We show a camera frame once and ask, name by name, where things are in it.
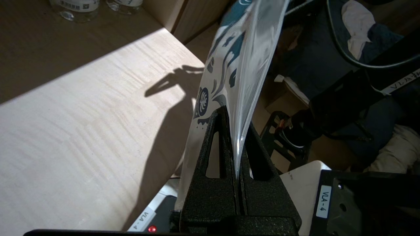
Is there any black robot chassis frame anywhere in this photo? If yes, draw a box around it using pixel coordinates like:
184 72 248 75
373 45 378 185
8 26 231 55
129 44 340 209
261 111 310 172

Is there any cream fabric bundle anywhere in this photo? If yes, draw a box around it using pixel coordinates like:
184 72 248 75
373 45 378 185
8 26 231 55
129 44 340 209
366 125 420 174

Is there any dark blue fabric heap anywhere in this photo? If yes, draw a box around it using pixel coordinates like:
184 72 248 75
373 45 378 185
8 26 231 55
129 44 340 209
276 0 420 164

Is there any black labelled torso plate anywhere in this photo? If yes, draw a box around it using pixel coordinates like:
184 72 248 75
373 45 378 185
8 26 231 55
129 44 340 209
310 170 420 236

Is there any white crumpled cloth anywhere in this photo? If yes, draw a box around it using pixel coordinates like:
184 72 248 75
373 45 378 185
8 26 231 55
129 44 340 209
341 0 376 60

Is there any small clear water bottle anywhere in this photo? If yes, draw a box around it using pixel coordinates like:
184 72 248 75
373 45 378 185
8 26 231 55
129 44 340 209
49 0 100 23
106 0 144 15

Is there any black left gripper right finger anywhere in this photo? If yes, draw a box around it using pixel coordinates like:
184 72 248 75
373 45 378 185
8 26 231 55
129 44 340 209
237 121 302 230

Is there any white leaf-print plastic bag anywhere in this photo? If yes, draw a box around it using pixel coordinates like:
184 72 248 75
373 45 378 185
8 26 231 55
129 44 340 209
176 0 291 210

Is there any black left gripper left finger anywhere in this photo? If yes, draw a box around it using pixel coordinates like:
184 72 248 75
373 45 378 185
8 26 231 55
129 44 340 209
180 106 237 230

